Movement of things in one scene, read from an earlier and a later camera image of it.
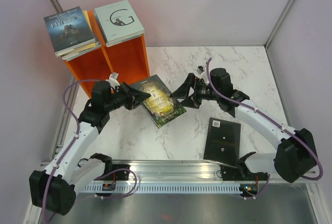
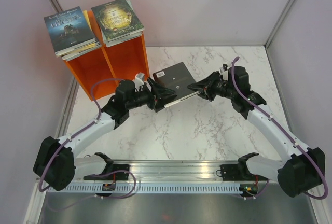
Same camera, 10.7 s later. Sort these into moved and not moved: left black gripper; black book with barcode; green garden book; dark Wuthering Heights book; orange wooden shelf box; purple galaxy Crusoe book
Moved: left black gripper; green garden book; black book with barcode
Not moved: dark Wuthering Heights book; purple galaxy Crusoe book; orange wooden shelf box
